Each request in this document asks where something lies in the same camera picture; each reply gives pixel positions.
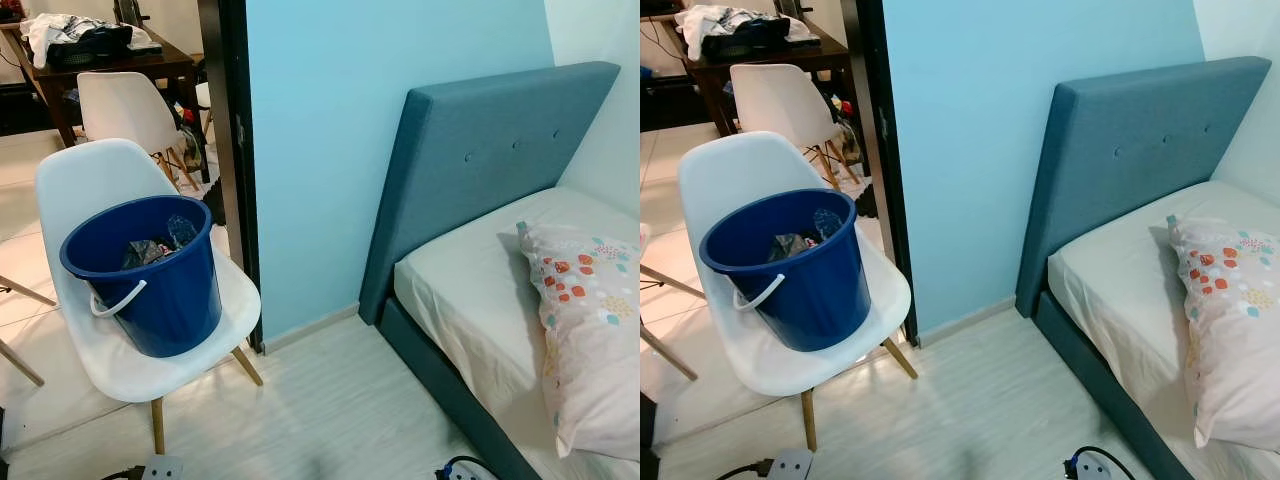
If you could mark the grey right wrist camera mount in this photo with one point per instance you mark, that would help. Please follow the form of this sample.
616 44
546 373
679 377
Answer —
1090 470
462 474

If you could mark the beige skirting board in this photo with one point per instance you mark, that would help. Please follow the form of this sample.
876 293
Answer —
965 322
310 328

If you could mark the dark wooden desk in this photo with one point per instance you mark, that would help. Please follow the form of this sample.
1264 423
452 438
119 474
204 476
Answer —
800 60
150 66

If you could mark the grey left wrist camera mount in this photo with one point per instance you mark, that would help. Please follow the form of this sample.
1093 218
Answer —
792 466
162 470

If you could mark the black bag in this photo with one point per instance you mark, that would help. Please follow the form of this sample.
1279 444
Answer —
745 38
95 45

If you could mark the crumpled dark wrapper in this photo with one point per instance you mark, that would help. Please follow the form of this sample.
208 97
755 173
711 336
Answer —
795 245
150 250

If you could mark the blue plastic bucket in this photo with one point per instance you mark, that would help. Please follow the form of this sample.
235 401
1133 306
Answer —
170 300
815 295

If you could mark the wooden legged tripod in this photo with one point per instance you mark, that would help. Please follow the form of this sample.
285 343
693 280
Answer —
25 290
670 283

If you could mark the white shell chair wooden legs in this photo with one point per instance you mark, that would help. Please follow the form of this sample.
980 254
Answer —
775 100
90 170
120 105
730 165

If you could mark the white sheeted mattress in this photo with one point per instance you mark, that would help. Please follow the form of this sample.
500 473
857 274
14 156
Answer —
1120 270
470 270

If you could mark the black door frame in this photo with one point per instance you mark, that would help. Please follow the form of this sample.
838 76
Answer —
870 100
225 100

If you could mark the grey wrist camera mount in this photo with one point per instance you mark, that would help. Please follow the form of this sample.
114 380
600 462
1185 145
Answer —
162 470
792 466
1090 470
462 474

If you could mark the white crumpled clothing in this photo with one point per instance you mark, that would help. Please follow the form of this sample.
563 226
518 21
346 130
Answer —
50 30
700 20

